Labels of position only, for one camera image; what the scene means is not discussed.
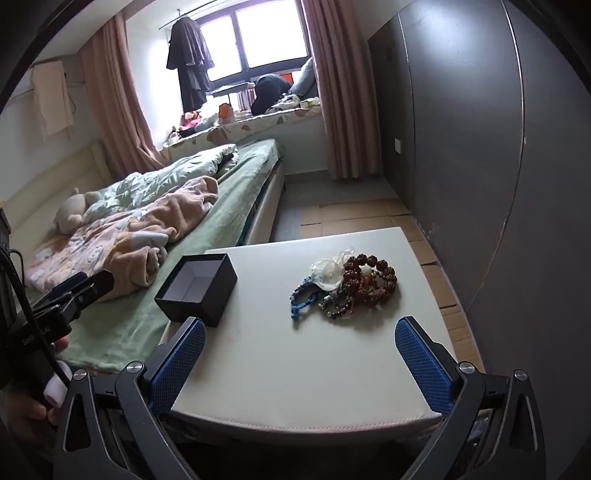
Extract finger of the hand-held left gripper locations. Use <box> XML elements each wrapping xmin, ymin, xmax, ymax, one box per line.
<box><xmin>32</xmin><ymin>270</ymin><xmax>115</xmax><ymax>324</ymax></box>
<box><xmin>28</xmin><ymin>271</ymin><xmax>89</xmax><ymax>308</ymax></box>

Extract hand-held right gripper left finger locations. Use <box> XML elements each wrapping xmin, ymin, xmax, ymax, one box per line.
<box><xmin>53</xmin><ymin>316</ymin><xmax>207</xmax><ymax>480</ymax></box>

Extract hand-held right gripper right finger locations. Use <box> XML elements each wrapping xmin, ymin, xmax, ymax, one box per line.
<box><xmin>394</xmin><ymin>316</ymin><xmax>548</xmax><ymax>480</ymax></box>

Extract black jewelry box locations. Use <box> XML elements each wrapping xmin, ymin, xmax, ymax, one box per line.
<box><xmin>154</xmin><ymin>252</ymin><xmax>238</xmax><ymax>328</ymax></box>

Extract brown wooden bead bracelet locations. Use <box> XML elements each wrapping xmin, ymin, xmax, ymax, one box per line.
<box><xmin>342</xmin><ymin>253</ymin><xmax>398</xmax><ymax>308</ymax></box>

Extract clear plastic bag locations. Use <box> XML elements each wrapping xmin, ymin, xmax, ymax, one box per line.
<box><xmin>310</xmin><ymin>249</ymin><xmax>355</xmax><ymax>292</ymax></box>

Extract blue cord bracelet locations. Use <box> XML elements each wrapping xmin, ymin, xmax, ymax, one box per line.
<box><xmin>290</xmin><ymin>276</ymin><xmax>324</xmax><ymax>320</ymax></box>

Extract person's left hand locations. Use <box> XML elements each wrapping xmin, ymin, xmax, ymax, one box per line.
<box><xmin>0</xmin><ymin>337</ymin><xmax>72</xmax><ymax>446</ymax></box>

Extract beige plush toy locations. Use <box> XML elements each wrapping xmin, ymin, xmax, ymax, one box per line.
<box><xmin>53</xmin><ymin>189</ymin><xmax>100</xmax><ymax>232</ymax></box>

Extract pink fleece blanket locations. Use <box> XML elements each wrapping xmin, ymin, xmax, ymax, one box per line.
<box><xmin>23</xmin><ymin>176</ymin><xmax>220</xmax><ymax>303</ymax></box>

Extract cream padded headboard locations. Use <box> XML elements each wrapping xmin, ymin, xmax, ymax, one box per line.
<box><xmin>0</xmin><ymin>141</ymin><xmax>112</xmax><ymax>232</ymax></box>

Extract green floral duvet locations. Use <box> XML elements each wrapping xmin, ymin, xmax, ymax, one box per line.
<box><xmin>83</xmin><ymin>144</ymin><xmax>238</xmax><ymax>222</ymax></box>

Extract bed with green sheet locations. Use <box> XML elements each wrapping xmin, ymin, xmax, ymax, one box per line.
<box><xmin>0</xmin><ymin>137</ymin><xmax>286</xmax><ymax>374</ymax></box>

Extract cardboard floor sheets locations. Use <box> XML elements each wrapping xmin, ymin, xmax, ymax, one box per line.
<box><xmin>295</xmin><ymin>196</ymin><xmax>481</xmax><ymax>365</ymax></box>

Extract pink curtain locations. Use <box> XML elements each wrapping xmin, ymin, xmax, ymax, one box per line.
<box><xmin>300</xmin><ymin>0</ymin><xmax>384</xmax><ymax>181</ymax></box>
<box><xmin>81</xmin><ymin>11</ymin><xmax>167</xmax><ymax>178</ymax></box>

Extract beige hanging towel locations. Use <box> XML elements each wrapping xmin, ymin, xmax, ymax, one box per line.
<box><xmin>30</xmin><ymin>60</ymin><xmax>75</xmax><ymax>139</ymax></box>

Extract patterned window seat cushion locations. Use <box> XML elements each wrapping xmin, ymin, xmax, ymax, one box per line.
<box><xmin>161</xmin><ymin>108</ymin><xmax>324</xmax><ymax>158</ymax></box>

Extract small grey lap table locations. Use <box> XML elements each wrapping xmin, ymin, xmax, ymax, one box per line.
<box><xmin>210</xmin><ymin>83</ymin><xmax>256</xmax><ymax>112</ymax></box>

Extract hanging dark clothes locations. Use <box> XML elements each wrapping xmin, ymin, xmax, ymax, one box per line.
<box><xmin>166</xmin><ymin>14</ymin><xmax>217</xmax><ymax>114</ymax></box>

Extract black bag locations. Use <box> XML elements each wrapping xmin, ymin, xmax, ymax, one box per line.
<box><xmin>250</xmin><ymin>73</ymin><xmax>293</xmax><ymax>116</ymax></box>

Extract grey pillow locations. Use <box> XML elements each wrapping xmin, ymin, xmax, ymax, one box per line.
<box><xmin>288</xmin><ymin>56</ymin><xmax>319</xmax><ymax>97</ymax></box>

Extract window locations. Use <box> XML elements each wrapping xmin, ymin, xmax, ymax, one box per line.
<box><xmin>124</xmin><ymin>0</ymin><xmax>315</xmax><ymax>93</ymax></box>

